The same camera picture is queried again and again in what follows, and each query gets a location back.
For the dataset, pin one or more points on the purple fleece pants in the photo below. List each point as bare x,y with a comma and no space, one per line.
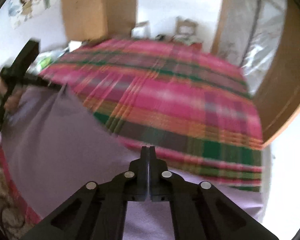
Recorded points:
53,146

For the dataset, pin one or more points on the person's left hand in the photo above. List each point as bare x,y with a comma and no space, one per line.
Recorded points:
13,100

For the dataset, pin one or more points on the white carton box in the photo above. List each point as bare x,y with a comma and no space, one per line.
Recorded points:
141,30

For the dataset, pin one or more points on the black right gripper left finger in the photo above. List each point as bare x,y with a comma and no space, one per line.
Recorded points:
97,211

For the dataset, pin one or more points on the green tissue pack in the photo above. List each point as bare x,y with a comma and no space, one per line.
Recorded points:
44,62

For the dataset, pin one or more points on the plaid pink green bedsheet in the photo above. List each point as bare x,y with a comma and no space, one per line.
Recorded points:
135,88

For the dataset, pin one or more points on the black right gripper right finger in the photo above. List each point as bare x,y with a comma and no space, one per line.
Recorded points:
200,211

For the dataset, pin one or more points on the wooden door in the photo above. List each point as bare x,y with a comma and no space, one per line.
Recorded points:
278,97

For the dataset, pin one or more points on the brown cardboard box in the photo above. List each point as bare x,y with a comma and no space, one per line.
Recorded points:
185,27

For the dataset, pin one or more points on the wooden wardrobe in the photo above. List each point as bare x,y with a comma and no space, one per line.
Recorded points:
97,19

